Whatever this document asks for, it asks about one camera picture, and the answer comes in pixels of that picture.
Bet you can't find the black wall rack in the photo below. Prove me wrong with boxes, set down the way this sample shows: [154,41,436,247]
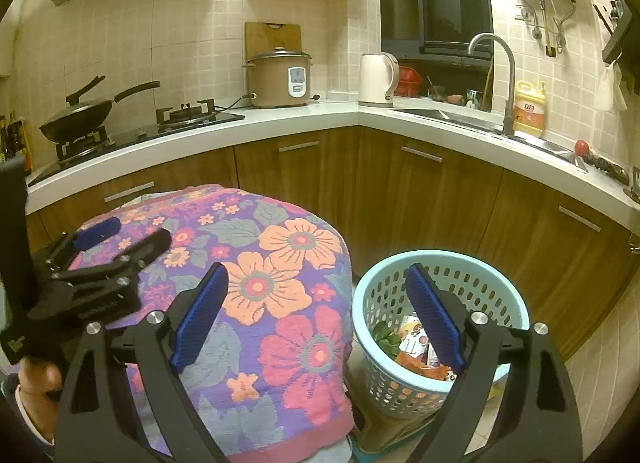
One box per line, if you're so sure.
[592,0,634,67]

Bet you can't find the white electric kettle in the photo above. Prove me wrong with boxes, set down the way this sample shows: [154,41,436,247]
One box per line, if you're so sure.
[358,52,401,108]

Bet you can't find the wooden kitchen cabinet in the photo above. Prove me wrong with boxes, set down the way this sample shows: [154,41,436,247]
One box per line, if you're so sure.
[25,126,640,379]

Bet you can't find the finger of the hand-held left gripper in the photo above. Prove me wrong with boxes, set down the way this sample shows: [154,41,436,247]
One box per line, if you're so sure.
[54,228,172,290]
[31,216,122,275]

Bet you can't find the row of seasoning bottles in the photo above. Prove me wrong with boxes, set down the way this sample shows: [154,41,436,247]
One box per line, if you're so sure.
[0,113,34,175]

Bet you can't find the water heater hoses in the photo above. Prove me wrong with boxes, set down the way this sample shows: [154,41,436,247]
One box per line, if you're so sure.
[515,0,576,57]

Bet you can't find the floral purple cloth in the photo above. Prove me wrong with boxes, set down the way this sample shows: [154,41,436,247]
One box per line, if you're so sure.
[67,184,357,463]

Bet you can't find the metal faucet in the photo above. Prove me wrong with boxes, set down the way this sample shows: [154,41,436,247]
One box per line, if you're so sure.
[467,33,517,137]

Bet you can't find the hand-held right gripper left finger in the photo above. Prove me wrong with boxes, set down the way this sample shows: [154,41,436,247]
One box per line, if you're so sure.
[52,262,230,463]

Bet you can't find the white countertop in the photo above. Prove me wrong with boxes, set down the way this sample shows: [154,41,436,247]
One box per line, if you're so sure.
[25,97,640,232]

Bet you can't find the person's left hand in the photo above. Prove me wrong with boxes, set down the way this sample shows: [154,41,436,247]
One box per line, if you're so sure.
[17,357,65,441]

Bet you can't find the beige rice cooker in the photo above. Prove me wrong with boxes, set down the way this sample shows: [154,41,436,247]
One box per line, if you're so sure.
[242,46,313,109]

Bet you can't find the green vegetable leaves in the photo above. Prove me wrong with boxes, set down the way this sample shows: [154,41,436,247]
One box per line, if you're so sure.
[372,320,404,357]

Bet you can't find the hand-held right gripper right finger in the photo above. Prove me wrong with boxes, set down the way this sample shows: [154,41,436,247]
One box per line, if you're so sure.
[404,263,585,463]

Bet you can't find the wooden cutting board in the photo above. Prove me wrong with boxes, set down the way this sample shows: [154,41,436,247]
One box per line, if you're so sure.
[244,21,302,66]

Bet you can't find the light blue plastic basket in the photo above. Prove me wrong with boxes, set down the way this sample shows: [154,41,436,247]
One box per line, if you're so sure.
[351,249,531,419]

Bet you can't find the white hanging cloth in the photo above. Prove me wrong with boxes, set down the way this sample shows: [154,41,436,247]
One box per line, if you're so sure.
[597,63,629,112]

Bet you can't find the red bowl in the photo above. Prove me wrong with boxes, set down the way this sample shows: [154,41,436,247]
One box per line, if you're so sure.
[395,66,424,97]

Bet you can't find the black power cord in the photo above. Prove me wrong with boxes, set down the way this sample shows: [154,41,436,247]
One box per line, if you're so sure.
[215,93,321,112]

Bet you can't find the black frying pan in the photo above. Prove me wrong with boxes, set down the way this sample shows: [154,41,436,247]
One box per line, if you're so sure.
[39,80,162,145]

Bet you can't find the black pan lid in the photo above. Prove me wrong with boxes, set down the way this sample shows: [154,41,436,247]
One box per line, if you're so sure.
[42,74,114,117]

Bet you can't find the black gas stove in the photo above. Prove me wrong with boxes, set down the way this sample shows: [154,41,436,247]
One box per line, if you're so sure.
[27,99,246,188]

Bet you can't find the orange peel piece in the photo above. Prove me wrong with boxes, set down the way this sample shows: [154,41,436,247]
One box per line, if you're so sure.
[395,350,451,380]

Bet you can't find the person's left forearm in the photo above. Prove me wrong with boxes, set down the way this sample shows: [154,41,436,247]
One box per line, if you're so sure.
[0,375,55,461]

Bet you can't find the yellow detergent bottle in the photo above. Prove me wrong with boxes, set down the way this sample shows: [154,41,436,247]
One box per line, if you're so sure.
[514,80,548,139]

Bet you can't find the dark dish cloth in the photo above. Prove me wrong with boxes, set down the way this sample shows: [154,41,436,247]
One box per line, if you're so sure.
[585,153,632,187]

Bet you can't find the steel sink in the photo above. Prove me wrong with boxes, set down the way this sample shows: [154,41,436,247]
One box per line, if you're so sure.
[390,108,589,174]

